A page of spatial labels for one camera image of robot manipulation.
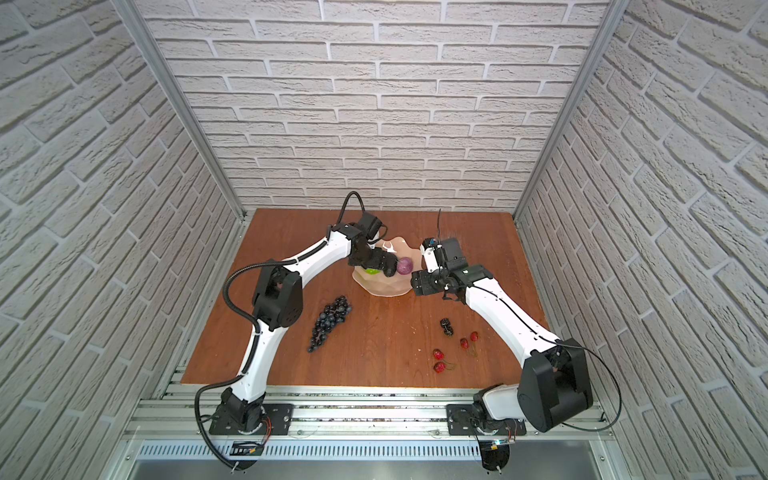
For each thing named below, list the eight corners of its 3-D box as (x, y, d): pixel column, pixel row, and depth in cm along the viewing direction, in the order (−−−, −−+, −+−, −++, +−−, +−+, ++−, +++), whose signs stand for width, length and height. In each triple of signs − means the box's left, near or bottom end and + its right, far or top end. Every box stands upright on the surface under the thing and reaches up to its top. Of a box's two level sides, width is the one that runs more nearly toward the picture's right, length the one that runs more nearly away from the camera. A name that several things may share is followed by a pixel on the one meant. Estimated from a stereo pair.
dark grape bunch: (299, 341, 88) (295, 336, 85) (342, 299, 97) (341, 293, 94) (312, 354, 86) (309, 349, 83) (355, 309, 95) (354, 304, 92)
